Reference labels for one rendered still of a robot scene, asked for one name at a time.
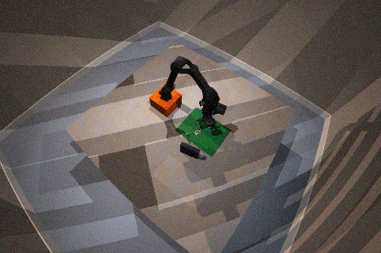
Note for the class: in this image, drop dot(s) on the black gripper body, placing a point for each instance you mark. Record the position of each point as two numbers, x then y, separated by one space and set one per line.
209 122

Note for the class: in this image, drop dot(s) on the green circuit board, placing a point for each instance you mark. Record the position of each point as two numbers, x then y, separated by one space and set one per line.
206 138

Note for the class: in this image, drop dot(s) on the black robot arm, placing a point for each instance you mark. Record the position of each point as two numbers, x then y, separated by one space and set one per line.
210 95

